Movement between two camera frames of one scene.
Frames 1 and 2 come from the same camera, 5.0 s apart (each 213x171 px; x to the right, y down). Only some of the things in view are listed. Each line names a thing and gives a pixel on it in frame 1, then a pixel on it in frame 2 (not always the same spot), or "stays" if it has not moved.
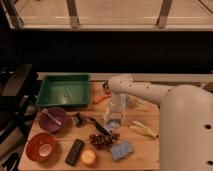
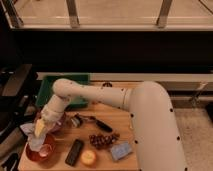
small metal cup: [106, 86] stays
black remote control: [74, 152] stays
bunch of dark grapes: [102, 141] stays
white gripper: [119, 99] to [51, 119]
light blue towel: [112, 124] to [35, 142]
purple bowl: [48, 124] stays
